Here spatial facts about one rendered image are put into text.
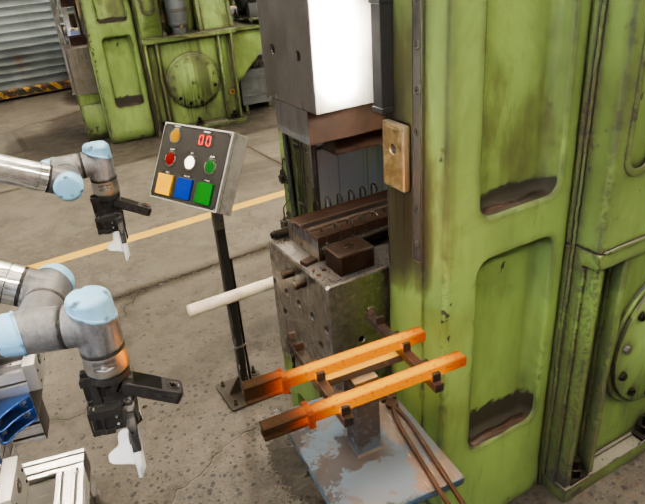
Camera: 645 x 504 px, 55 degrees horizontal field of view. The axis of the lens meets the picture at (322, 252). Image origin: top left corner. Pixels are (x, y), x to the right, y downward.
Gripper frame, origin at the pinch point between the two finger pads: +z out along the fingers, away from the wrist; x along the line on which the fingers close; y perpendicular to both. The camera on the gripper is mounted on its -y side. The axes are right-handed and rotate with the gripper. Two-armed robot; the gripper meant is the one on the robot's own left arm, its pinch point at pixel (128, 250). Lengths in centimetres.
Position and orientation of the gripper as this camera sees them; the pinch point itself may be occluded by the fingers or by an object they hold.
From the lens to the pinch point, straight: 205.5
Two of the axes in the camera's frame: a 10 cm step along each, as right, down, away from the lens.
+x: 3.0, 4.3, -8.5
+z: 0.7, 8.8, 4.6
